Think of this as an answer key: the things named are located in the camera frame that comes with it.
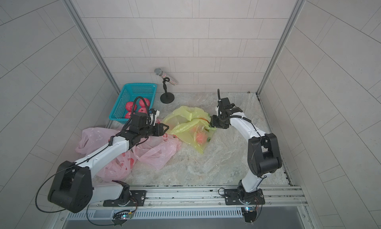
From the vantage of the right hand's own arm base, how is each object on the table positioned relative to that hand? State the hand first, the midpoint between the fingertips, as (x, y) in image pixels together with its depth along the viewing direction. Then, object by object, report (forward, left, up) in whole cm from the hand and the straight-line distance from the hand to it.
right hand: (213, 122), depth 90 cm
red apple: (+18, +57, 0) cm, 60 cm away
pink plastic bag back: (-17, +32, 0) cm, 36 cm away
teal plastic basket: (+33, +58, -1) cm, 67 cm away
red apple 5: (-11, +8, +1) cm, 13 cm away
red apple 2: (+20, +48, 0) cm, 52 cm away
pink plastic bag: (-10, +67, +6) cm, 68 cm away
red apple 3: (+13, +45, +2) cm, 47 cm away
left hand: (-3, +27, +5) cm, 27 cm away
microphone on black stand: (+29, +32, -5) cm, 43 cm away
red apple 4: (+10, +55, 0) cm, 56 cm away
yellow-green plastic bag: (-5, +13, +7) cm, 16 cm away
